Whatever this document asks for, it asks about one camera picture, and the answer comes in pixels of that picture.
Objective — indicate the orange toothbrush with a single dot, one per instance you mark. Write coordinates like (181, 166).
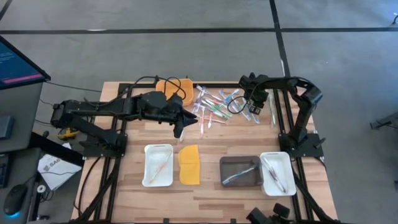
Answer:
(202, 124)
(160, 168)
(217, 120)
(210, 119)

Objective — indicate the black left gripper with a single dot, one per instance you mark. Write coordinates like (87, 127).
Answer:
(174, 113)

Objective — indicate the blue toothbrush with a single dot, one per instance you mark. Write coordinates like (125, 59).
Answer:
(228, 97)
(256, 119)
(244, 113)

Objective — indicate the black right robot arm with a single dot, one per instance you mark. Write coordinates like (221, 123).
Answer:
(306, 102)

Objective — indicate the white printed paper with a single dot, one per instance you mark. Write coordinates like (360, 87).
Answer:
(59, 172)

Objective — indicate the green toothbrush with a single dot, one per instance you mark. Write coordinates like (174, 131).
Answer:
(224, 115)
(213, 104)
(219, 111)

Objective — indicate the black computer mouse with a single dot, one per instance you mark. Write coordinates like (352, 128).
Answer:
(15, 199)

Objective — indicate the grey desk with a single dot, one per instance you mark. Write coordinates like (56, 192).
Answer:
(21, 102)

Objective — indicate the yellow tool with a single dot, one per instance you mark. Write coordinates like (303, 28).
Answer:
(69, 134)

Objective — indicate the black keyboard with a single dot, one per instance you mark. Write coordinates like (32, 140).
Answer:
(3, 171)

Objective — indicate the white tape roll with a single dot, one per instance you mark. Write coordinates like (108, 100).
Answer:
(38, 188)

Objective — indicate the grey translucent plastic bin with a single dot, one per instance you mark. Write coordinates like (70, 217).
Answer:
(236, 161)

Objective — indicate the yellow folded cloth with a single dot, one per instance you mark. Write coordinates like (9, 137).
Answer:
(189, 168)

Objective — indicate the pile of clear plastic packets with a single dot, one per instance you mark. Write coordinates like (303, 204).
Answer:
(239, 175)

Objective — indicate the frosted clear plastic bin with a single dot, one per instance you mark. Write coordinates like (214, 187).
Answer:
(287, 165)

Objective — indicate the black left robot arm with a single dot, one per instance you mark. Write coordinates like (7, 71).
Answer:
(93, 109)

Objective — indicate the black aluminium table frame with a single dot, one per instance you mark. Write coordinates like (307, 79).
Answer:
(217, 84)

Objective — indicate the white plastic bin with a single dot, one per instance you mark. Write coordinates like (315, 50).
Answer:
(149, 155)

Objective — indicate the blue-grey box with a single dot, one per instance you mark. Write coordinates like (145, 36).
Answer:
(6, 127)

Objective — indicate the computer monitor blue screen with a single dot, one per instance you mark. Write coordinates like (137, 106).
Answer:
(18, 68)

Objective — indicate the pale toothbrush in clear wrap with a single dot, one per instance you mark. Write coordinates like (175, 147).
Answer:
(272, 109)

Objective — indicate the black floor stand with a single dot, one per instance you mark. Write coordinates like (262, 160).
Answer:
(385, 121)

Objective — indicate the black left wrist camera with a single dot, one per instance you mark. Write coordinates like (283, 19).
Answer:
(175, 100)

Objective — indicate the black blurry device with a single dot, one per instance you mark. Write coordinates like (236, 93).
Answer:
(264, 216)

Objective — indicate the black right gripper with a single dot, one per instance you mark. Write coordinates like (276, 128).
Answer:
(256, 98)

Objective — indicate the dark toothbrush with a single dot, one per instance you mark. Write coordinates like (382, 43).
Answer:
(275, 175)

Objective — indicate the orange plastic bin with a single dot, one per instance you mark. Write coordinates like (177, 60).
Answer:
(186, 93)

